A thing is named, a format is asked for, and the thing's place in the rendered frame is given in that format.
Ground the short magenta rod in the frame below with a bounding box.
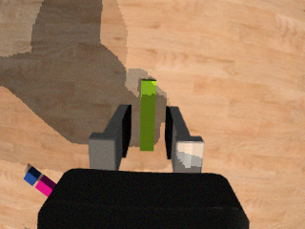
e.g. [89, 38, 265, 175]
[35, 175, 56, 197]

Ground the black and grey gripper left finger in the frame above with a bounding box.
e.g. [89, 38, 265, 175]
[88, 104, 132, 171]

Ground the small blue cube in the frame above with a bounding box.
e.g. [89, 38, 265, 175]
[23, 167, 41, 186]

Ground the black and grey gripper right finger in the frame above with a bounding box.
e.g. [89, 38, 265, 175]
[165, 106, 205, 173]

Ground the lime green rod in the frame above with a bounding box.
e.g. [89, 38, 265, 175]
[140, 79, 156, 152]

